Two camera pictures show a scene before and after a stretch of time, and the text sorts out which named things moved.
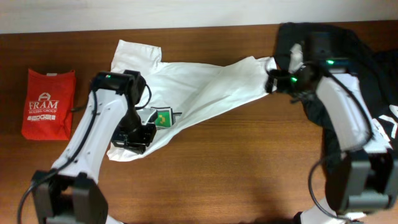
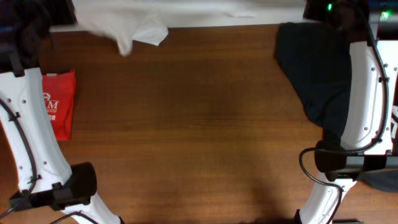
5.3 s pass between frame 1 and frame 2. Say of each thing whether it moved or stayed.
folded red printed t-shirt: stayed
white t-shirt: moved
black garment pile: stayed
